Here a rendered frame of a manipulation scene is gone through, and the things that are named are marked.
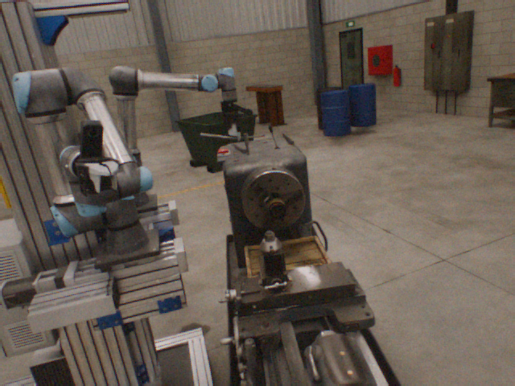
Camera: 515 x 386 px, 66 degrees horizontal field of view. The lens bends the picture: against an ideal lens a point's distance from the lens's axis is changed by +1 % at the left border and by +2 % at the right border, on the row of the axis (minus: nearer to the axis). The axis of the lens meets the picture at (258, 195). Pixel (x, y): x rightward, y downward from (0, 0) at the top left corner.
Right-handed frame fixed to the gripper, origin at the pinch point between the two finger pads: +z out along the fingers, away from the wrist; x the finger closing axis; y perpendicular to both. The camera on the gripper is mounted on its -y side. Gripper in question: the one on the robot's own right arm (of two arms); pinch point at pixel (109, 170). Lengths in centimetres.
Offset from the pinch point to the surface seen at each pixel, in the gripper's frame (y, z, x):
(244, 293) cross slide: 57, -25, -49
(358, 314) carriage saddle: 58, 8, -74
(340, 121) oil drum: 47, -479, -592
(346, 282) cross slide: 51, 0, -77
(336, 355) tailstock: 39, 36, -33
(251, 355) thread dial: 69, -8, -41
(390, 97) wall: 9, -581, -888
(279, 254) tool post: 40, -15, -58
